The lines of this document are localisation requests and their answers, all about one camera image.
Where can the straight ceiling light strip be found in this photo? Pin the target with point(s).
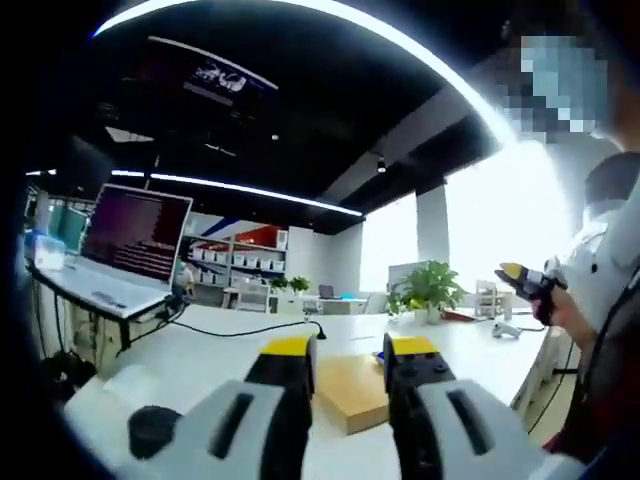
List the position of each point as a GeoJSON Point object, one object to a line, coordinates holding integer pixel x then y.
{"type": "Point", "coordinates": [240, 189]}

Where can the white chair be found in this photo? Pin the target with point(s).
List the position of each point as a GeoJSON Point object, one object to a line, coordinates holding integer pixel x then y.
{"type": "Point", "coordinates": [250, 295]}

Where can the person's right hand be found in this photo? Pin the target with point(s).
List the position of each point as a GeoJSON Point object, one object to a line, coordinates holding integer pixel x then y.
{"type": "Point", "coordinates": [572, 315]}

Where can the ceiling mounted screen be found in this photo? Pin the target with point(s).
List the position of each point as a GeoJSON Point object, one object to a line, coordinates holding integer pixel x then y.
{"type": "Point", "coordinates": [220, 75]}

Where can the clear plastic box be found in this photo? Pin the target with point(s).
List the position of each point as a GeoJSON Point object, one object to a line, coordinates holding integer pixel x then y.
{"type": "Point", "coordinates": [47, 252]}

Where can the person in white shirt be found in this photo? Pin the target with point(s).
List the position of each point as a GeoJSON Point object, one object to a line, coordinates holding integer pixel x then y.
{"type": "Point", "coordinates": [612, 280]}

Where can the shelf with white bins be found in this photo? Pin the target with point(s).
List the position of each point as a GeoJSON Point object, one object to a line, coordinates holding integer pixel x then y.
{"type": "Point", "coordinates": [235, 262]}

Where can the white table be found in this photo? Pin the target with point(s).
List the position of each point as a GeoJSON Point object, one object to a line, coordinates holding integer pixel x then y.
{"type": "Point", "coordinates": [210, 350]}

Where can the open silver laptop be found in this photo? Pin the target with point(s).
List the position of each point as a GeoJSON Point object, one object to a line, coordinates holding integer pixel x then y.
{"type": "Point", "coordinates": [132, 240]}

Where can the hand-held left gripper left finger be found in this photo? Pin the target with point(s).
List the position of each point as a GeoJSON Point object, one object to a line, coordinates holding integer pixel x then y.
{"type": "Point", "coordinates": [280, 400]}

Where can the white handheld controller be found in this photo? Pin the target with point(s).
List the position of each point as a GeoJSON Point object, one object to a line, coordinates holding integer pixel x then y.
{"type": "Point", "coordinates": [505, 331]}

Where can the blue white toothpaste tube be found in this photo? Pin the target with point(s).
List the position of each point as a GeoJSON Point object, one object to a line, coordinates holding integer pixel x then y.
{"type": "Point", "coordinates": [379, 358]}

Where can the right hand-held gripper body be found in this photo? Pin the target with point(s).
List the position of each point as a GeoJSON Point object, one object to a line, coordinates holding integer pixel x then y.
{"type": "Point", "coordinates": [550, 280]}

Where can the wooden slatted rack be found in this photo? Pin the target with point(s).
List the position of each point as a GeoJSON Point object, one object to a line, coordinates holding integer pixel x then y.
{"type": "Point", "coordinates": [492, 297]}

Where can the black round knob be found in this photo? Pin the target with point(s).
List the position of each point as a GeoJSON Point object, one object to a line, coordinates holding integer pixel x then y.
{"type": "Point", "coordinates": [152, 431]}

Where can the small wooden board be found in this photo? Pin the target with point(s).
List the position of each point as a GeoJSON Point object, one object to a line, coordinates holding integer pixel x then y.
{"type": "Point", "coordinates": [350, 390]}

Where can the large green potted plant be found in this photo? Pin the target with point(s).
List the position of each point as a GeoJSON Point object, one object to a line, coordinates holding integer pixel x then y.
{"type": "Point", "coordinates": [432, 287]}

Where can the white laptop stand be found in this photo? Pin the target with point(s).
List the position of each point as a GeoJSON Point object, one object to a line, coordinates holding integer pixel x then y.
{"type": "Point", "coordinates": [115, 320]}

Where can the small green potted plant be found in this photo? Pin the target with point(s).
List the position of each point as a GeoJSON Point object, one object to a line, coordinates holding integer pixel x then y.
{"type": "Point", "coordinates": [299, 284]}

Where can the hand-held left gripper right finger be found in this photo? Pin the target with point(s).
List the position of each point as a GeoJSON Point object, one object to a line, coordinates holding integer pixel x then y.
{"type": "Point", "coordinates": [425, 400]}

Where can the curved ceiling light strip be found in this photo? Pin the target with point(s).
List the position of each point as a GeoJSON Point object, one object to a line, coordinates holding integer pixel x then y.
{"type": "Point", "coordinates": [350, 30]}

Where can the grey office chair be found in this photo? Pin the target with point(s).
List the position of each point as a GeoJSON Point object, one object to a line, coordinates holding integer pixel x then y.
{"type": "Point", "coordinates": [326, 291]}

